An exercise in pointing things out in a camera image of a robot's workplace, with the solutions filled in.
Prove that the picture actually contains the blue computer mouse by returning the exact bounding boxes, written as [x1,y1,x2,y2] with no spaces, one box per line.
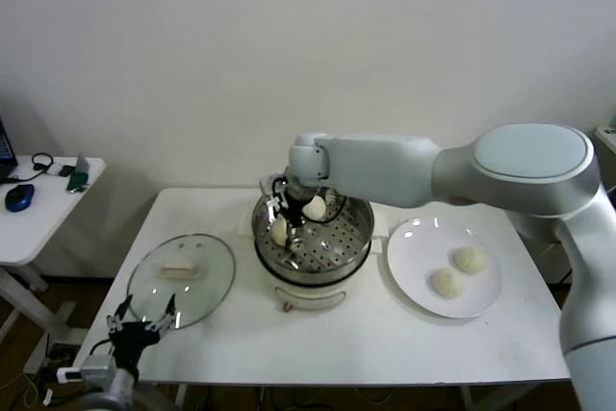
[4,184,37,213]

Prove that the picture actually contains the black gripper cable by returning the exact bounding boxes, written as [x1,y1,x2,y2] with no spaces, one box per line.
[89,337,116,358]
[307,193,348,223]

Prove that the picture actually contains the dark laptop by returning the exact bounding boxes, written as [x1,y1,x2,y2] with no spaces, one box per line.
[0,116,20,184]

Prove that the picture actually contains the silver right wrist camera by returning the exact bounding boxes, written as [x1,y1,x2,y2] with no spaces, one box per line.
[258,173,286,200]

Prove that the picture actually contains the white round plate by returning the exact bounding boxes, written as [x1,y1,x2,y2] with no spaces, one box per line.
[385,217,503,321]

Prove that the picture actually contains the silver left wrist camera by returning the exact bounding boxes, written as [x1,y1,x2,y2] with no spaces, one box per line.
[56,354,117,382]

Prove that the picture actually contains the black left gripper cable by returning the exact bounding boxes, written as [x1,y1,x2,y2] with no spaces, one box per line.
[89,337,116,358]

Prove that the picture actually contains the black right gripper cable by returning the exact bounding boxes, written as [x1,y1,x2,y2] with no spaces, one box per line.
[307,193,348,223]

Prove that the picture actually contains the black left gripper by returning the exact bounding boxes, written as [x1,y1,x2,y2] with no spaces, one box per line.
[106,292,178,372]

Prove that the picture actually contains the green circuit board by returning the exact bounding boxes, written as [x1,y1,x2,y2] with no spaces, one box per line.
[65,154,92,193]

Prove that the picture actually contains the stainless steel steamer basket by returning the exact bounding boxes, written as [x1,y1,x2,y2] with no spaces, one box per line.
[235,173,389,283]

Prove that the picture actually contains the white electric cooker base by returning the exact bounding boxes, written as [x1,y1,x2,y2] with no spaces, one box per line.
[252,237,385,315]

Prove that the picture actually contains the glass lid with white handle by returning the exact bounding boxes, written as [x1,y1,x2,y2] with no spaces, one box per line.
[126,233,238,332]

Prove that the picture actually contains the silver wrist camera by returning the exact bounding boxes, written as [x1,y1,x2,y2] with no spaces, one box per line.
[258,173,286,200]
[56,354,117,382]

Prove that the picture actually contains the white steamed baozi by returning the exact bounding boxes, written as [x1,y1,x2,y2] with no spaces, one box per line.
[301,193,328,220]
[428,268,467,298]
[452,245,489,275]
[269,216,291,246]

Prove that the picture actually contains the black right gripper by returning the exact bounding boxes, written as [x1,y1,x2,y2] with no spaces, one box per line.
[265,184,312,259]

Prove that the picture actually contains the white side table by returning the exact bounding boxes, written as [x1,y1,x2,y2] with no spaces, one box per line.
[0,156,107,376]

